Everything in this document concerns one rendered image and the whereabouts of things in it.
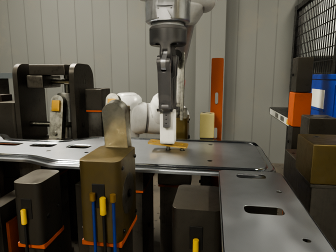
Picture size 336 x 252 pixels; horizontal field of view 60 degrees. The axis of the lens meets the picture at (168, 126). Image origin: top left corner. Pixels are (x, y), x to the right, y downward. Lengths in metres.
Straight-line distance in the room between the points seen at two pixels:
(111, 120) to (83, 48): 3.13
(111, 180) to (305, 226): 0.23
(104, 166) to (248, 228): 0.19
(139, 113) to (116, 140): 0.94
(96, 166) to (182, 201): 0.13
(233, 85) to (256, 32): 0.60
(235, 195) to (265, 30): 3.06
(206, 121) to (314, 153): 0.32
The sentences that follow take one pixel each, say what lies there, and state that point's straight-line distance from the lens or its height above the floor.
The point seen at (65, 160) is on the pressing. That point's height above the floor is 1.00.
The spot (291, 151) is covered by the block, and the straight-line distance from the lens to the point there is 0.66.
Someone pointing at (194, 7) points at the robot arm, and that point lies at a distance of 1.17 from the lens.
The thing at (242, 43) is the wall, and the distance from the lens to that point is 3.34.
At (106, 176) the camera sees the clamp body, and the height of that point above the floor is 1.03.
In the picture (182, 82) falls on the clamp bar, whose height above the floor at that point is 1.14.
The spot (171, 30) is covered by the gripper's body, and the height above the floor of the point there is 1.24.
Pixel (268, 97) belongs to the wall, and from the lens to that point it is 3.39.
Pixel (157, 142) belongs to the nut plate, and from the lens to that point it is 0.62.
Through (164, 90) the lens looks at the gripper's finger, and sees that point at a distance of 0.56.
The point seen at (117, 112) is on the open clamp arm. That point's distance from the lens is 0.44.
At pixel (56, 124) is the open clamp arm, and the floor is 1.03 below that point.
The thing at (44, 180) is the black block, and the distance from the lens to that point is 0.52.
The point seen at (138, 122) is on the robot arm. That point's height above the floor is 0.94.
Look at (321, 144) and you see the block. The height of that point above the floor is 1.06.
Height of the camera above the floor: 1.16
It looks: 10 degrees down
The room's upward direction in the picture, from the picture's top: straight up
